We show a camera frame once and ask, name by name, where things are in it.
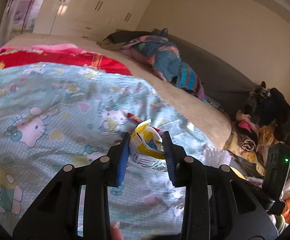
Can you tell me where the yellow white snack wrapper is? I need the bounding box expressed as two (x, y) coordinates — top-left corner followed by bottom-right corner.
(129, 119), (167, 172)

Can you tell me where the yellow rim black trash bin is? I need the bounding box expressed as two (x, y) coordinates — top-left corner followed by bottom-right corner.
(230, 166), (246, 180)

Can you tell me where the person's thumb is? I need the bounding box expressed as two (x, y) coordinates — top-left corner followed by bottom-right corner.
(110, 220), (124, 240)

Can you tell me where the clothes pile on stool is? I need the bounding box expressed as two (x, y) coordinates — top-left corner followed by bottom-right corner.
(224, 81), (290, 178)

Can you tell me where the white knitted cloth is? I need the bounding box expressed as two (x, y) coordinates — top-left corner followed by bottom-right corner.
(203, 148), (231, 168)

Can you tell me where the orange floral laundry basket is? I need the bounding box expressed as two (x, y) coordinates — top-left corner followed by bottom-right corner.
(282, 199), (290, 224)

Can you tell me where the beige plush bed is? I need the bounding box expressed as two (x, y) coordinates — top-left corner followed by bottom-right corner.
(5, 33), (231, 150)

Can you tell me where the light blue cartoon quilt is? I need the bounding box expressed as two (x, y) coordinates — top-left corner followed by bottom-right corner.
(0, 63), (215, 233)

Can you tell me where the red snack wrapper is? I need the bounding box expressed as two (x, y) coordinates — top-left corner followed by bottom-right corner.
(127, 113), (143, 125)

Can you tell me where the striped colourful blanket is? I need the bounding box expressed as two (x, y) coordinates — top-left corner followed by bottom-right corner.
(172, 61), (205, 101)

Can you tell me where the blue floral bundled quilt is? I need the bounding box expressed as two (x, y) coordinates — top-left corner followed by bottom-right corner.
(121, 28), (181, 82)

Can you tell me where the red pink blanket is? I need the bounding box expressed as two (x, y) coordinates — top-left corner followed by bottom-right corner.
(0, 43), (132, 76)

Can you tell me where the dark brown garment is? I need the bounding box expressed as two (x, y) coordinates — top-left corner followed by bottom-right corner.
(96, 30), (152, 51)

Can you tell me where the pink curtained door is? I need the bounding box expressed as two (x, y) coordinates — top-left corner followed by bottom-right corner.
(0, 0), (44, 47)

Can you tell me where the cream glossy wardrobe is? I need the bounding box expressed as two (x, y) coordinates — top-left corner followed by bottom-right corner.
(34, 0), (152, 41)

